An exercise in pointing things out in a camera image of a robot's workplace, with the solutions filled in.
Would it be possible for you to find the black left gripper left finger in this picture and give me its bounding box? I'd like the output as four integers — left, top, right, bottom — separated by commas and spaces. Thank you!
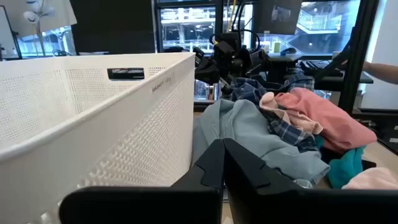
58, 139, 225, 224

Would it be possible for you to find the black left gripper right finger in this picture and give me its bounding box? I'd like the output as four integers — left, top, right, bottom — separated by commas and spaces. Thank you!
223, 138, 398, 224

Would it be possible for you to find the blue plaid shirt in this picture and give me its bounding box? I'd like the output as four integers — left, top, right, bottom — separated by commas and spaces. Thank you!
229, 73, 320, 153

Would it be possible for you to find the grey-blue shirt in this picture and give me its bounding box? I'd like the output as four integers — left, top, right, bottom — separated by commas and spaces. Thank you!
192, 98, 330, 185

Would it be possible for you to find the teal garment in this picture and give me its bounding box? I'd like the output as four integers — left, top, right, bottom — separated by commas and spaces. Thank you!
315, 136, 366, 190

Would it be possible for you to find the pale pink garment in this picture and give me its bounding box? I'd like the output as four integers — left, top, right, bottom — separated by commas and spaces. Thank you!
259, 91, 324, 135

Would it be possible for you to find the white perforated laundry basket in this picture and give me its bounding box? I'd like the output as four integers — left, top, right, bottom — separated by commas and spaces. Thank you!
0, 52, 196, 224

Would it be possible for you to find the dusty pink ribbed cloth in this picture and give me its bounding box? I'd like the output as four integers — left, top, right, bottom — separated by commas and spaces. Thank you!
341, 167, 398, 190

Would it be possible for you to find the coral pink t-shirt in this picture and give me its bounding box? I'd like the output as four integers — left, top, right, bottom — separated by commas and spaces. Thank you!
275, 87, 378, 153

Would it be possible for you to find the person's forearm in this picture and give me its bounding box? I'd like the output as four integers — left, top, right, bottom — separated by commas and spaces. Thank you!
362, 60, 398, 85

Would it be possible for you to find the small black monitor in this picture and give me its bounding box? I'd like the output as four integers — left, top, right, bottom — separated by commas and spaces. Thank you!
253, 0, 303, 35

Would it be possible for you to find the large black monitor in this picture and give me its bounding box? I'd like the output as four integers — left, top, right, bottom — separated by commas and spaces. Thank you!
70, 0, 156, 55

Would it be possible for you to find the white floor lamp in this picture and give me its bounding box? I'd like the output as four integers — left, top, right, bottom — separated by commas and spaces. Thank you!
23, 0, 54, 57

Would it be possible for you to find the whiteboard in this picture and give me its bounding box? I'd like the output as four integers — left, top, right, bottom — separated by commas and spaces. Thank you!
0, 5, 23, 60

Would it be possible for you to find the yellow cable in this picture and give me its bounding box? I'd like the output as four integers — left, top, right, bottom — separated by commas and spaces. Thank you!
226, 0, 238, 33

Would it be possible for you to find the black metal table frame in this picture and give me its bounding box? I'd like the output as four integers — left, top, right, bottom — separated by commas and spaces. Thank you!
313, 0, 398, 155

